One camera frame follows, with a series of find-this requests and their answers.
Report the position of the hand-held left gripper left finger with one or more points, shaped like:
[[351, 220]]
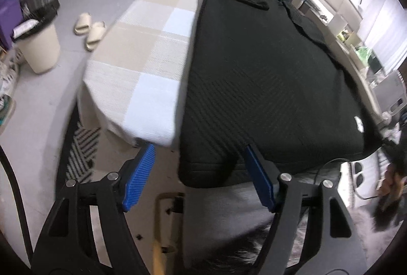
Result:
[[140, 179]]

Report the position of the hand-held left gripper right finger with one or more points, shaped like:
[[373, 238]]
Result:
[[260, 179]]

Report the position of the black knit sweater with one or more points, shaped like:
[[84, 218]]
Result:
[[270, 87]]

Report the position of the person's right hand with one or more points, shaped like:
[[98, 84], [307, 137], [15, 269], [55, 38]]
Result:
[[386, 182]]

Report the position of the grey furry rug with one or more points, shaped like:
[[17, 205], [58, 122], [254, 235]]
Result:
[[362, 225]]

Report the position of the white power strip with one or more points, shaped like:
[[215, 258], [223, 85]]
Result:
[[361, 178]]

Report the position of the black and white striped rug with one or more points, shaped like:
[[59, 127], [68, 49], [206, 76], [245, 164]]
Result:
[[81, 151]]

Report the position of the beige checkered tablecloth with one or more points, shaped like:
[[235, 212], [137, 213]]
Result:
[[143, 55]]

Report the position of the beige slipper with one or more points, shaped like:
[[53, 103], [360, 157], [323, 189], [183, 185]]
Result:
[[82, 23], [94, 36]]

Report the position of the light green cloth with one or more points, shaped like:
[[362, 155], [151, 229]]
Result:
[[363, 55]]

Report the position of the white trash bin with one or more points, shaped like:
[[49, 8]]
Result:
[[39, 49]]

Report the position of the white sneaker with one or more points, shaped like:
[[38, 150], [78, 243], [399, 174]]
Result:
[[8, 77]]

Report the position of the white window blind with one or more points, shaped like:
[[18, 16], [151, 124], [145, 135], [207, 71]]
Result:
[[388, 27]]

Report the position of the purple bag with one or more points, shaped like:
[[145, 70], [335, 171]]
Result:
[[9, 14]]

